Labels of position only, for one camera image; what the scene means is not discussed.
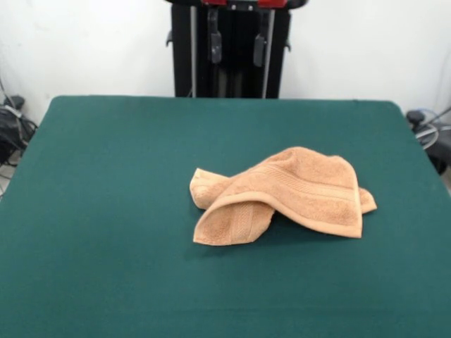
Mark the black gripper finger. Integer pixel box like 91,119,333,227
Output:
252,7,269,67
206,7,223,64

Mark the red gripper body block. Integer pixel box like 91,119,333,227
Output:
202,0,287,11

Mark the orange terry towel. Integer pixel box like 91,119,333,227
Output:
189,146,378,246

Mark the dark green table cloth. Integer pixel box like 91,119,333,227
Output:
0,94,451,338

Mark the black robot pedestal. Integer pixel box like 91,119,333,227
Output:
164,0,293,99

